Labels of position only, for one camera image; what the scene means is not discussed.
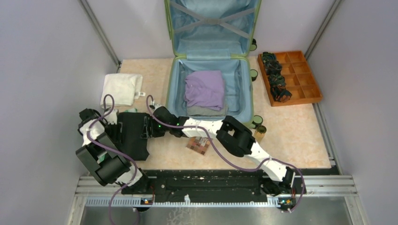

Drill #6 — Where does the dark bundle in tray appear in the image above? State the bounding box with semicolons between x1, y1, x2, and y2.
268;74;286;87
264;60;283;76
261;52;276;64
271;86;292;103

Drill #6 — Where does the green suitcase blue lining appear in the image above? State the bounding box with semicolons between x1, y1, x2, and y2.
164;0;261;126

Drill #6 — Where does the purple garment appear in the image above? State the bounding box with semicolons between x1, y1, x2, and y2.
184;70;225;111

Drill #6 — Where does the white slotted cable duct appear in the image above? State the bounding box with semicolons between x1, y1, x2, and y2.
84;195;288;208

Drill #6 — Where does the suitcase wheel front right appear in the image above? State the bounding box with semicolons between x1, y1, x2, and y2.
251;115;263;129

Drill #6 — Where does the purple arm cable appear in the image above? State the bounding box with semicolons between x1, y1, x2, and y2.
86;94;141;225
146;94;306;213

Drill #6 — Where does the suitcase wheel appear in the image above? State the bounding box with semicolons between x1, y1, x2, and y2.
251;115;263;129
250;69;258;82
249;38;257;52

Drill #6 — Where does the suitcase wheel middle right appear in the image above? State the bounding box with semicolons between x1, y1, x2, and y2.
250;69;258;82

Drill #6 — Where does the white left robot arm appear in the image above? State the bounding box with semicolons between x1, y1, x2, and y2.
76;109;151;194

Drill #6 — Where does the green white patterned cloth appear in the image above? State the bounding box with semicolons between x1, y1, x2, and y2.
123;108;138;113

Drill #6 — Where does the eyeshadow palette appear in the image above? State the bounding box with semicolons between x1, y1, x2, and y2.
186;137;210;156

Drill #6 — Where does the suitcase wheel rear right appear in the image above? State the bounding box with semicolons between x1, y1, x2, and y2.
249;38;257;52

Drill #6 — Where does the black garment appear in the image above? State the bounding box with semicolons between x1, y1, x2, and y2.
117;112;149;161

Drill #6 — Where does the grey garment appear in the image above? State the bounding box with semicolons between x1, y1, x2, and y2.
186;105;228;117

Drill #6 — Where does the orange compartment tray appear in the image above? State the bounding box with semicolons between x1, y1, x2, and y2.
257;51;323;107

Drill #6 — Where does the white folded towel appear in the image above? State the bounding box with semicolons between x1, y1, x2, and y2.
100;73;146;108

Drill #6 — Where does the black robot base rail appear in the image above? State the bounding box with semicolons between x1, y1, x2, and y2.
121;170;306;203

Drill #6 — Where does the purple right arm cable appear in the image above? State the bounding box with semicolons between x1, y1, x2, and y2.
146;94;306;213

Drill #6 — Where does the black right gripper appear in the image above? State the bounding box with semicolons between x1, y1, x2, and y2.
141;117;171;140

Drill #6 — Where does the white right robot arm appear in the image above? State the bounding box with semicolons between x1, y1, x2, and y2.
143;104;301;196

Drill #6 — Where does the gold cylindrical bottle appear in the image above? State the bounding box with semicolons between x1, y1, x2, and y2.
253;125;267;143

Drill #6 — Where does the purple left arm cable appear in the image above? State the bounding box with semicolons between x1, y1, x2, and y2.
86;94;141;225

